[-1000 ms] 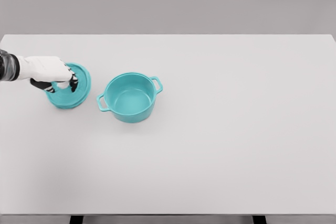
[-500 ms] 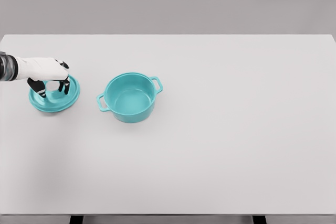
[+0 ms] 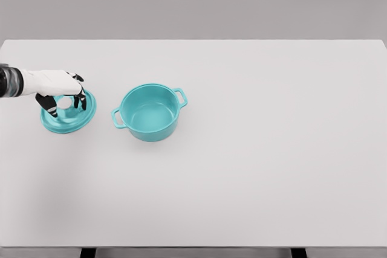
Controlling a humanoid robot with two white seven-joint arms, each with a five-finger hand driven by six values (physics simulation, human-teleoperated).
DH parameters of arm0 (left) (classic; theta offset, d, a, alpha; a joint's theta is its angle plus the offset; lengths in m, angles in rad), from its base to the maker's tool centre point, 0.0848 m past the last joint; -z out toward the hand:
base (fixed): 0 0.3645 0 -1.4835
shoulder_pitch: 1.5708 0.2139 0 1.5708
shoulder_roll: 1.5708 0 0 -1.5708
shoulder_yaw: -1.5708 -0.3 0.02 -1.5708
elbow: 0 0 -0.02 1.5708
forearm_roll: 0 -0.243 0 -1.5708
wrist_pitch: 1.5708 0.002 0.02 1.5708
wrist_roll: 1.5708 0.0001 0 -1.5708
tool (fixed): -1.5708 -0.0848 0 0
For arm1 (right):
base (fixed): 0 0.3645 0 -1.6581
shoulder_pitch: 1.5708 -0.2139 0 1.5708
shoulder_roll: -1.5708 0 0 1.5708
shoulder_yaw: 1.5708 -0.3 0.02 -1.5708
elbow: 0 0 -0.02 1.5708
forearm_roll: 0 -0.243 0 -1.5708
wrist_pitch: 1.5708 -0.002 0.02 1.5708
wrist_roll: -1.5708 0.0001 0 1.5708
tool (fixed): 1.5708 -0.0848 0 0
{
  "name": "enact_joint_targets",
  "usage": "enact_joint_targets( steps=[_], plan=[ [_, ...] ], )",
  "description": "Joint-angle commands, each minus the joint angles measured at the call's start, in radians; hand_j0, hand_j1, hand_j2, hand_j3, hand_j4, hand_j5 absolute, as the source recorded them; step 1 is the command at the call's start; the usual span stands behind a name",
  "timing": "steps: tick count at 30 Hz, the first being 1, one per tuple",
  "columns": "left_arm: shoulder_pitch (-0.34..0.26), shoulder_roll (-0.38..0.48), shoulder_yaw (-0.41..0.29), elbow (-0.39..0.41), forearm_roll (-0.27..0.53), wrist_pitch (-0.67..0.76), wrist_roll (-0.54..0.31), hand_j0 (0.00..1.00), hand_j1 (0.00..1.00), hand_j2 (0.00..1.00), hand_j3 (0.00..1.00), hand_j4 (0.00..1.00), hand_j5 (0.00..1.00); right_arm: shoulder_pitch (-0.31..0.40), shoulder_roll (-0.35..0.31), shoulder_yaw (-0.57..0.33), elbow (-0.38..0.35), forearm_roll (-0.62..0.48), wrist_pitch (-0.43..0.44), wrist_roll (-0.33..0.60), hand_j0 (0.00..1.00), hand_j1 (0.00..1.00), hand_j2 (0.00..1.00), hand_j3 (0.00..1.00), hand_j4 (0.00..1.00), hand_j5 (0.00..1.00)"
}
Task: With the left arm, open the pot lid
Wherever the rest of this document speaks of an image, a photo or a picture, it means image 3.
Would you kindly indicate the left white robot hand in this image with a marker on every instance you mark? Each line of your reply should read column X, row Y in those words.
column 56, row 84

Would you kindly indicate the teal pot lid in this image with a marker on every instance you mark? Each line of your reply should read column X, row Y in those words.
column 68, row 119

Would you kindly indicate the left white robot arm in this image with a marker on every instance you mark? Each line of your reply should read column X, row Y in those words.
column 15, row 81

